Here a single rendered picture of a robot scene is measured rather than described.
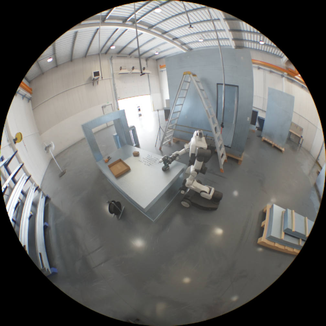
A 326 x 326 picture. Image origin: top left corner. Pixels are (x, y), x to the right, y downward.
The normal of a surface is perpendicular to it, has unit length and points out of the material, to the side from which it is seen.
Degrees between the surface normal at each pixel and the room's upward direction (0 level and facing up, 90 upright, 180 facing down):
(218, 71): 90
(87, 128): 90
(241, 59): 90
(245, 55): 90
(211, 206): 0
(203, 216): 0
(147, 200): 0
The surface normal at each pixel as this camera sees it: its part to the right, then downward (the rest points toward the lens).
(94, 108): 0.74, 0.34
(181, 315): -0.11, -0.79
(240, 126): -0.66, 0.51
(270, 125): -0.88, 0.36
